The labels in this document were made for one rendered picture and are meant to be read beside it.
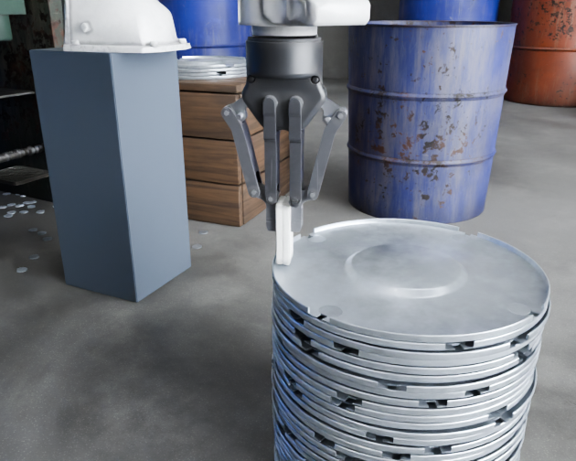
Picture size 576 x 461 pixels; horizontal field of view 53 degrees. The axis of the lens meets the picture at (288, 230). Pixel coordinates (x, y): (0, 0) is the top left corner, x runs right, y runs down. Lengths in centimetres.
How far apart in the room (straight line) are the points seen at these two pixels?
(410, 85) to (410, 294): 89
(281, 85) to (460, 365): 31
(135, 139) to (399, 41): 67
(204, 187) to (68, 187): 43
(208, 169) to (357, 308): 94
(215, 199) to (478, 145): 67
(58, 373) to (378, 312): 56
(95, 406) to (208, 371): 17
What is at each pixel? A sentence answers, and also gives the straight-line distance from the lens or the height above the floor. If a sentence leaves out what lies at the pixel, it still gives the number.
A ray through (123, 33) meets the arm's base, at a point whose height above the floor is 48.
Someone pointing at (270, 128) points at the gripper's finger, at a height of 41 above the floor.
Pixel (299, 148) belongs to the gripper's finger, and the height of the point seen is 39.
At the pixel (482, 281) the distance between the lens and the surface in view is 63.
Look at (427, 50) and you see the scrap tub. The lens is 140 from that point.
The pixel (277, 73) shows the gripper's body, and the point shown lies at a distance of 55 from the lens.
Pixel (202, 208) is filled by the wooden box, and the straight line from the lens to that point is 148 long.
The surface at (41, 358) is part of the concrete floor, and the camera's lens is 101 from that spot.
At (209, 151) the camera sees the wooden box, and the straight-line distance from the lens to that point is 142.
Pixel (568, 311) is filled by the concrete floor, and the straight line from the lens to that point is 118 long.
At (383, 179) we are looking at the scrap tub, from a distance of 149.
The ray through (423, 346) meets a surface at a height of 25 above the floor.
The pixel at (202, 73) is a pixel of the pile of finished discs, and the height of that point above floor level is 36.
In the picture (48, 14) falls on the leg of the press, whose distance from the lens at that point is 161.
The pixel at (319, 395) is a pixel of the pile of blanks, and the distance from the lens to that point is 58.
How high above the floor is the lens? 52
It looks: 21 degrees down
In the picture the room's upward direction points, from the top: straight up
